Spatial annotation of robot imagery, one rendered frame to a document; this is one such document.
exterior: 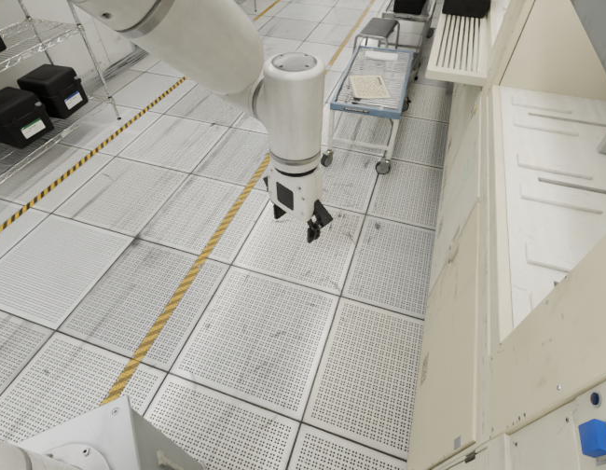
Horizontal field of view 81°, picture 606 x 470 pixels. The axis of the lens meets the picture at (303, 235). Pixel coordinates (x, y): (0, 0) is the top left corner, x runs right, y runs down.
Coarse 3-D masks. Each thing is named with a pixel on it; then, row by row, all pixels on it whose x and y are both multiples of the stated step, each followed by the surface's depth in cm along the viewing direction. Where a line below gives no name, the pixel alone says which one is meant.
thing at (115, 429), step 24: (96, 408) 71; (120, 408) 71; (48, 432) 69; (72, 432) 69; (96, 432) 69; (120, 432) 69; (144, 432) 78; (120, 456) 66; (144, 456) 72; (168, 456) 89
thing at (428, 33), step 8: (392, 0) 336; (432, 0) 337; (384, 8) 321; (424, 8) 321; (432, 8) 321; (384, 16) 317; (392, 16) 315; (400, 16) 312; (408, 16) 310; (416, 16) 309; (424, 16) 308; (432, 16) 378; (392, 32) 401; (424, 32) 316; (432, 32) 390; (424, 40) 321; (416, 48) 328; (416, 64) 337
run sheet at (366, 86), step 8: (352, 80) 229; (360, 80) 229; (368, 80) 229; (376, 80) 229; (384, 80) 229; (352, 88) 222; (360, 88) 222; (368, 88) 222; (376, 88) 222; (384, 88) 222; (360, 96) 215; (368, 96) 215; (376, 96) 215; (384, 96) 215; (392, 96) 215
